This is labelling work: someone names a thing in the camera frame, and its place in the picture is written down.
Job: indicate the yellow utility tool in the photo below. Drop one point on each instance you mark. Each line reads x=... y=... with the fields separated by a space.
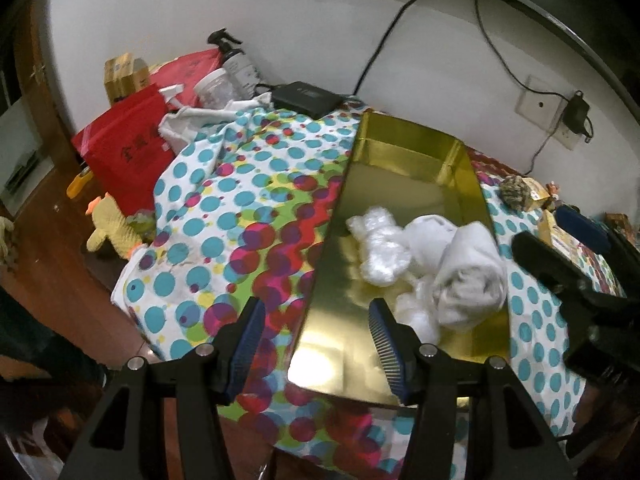
x=80 y=181

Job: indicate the plastic-wrapped white bundle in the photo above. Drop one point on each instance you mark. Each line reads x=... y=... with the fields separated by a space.
x=375 y=247
x=417 y=312

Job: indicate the clear plastic jar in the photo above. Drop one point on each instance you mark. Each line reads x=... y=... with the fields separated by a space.
x=215 y=87

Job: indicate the brown cardboard box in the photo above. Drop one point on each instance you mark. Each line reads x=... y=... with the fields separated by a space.
x=122 y=77

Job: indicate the gold metal tin tray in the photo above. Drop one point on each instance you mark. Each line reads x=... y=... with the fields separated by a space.
x=400 y=195

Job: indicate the yellow plush duck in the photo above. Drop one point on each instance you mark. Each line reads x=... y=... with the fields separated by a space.
x=110 y=230

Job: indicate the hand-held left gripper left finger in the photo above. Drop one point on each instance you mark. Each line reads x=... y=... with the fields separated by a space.
x=247 y=345

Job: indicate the white wall socket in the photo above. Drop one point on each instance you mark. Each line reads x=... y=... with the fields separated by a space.
x=540 y=105

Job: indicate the pink red bag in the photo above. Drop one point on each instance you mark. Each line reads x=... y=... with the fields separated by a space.
x=185 y=72

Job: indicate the polka dot tablecloth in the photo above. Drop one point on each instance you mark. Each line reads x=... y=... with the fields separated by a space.
x=240 y=200

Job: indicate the brown yarn ball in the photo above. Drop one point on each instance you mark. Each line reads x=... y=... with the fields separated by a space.
x=516 y=191

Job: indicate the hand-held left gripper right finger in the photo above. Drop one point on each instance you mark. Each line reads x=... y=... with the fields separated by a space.
x=387 y=345

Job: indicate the white towel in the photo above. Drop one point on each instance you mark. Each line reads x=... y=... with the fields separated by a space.
x=470 y=275
x=425 y=242

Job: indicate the white cloth bag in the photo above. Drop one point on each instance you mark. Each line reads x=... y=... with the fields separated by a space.
x=190 y=122

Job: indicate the black power adapter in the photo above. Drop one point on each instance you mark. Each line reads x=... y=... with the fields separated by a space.
x=579 y=112

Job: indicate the wooden door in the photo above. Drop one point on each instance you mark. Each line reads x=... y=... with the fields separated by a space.
x=35 y=110

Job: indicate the black-capped spray bottle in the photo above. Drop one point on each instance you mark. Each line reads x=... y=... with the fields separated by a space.
x=237 y=62

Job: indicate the folded white towel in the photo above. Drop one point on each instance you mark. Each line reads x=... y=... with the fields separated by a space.
x=425 y=242

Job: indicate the red paper bag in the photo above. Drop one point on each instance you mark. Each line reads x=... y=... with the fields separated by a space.
x=125 y=150

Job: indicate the small brown figurine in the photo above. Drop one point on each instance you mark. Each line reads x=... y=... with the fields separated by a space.
x=552 y=195

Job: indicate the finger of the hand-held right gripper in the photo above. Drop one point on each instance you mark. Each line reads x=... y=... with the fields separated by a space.
x=545 y=262
x=582 y=227

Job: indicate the small green object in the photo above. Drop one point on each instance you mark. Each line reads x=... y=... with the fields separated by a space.
x=140 y=222

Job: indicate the black set-top box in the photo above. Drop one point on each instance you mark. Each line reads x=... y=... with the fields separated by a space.
x=305 y=96

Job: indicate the small yellow white box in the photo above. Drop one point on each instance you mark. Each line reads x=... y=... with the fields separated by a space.
x=539 y=195

